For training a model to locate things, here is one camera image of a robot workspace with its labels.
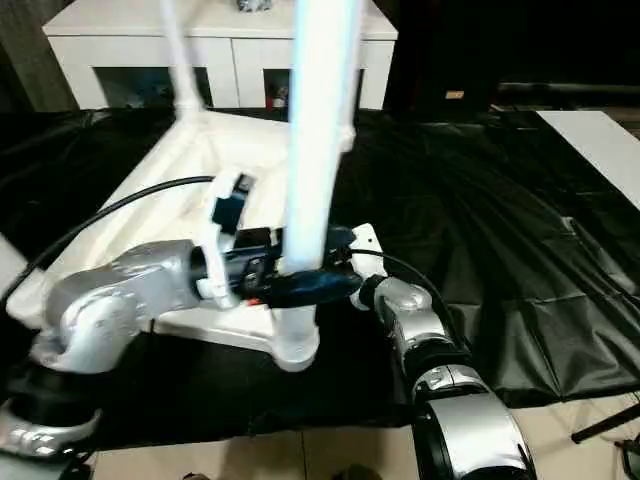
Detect white plastic table top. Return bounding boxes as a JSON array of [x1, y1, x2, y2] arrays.
[[4, 104, 357, 374]]

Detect black plastic cover mat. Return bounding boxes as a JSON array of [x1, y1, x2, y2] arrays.
[[0, 107, 640, 446]]

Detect white sideboard with glass doors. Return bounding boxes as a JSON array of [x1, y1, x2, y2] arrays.
[[42, 0, 399, 111]]

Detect white flat board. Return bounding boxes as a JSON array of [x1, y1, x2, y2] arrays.
[[535, 109, 640, 209]]

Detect grey curtain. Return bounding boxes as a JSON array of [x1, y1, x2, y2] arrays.
[[0, 0, 81, 114]]

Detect black tripod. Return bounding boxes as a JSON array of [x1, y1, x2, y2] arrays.
[[570, 399, 640, 444]]

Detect black floor device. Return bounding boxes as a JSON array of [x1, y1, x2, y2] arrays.
[[617, 439, 640, 480]]

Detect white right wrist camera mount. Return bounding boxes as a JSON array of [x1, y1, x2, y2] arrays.
[[347, 223, 389, 310]]

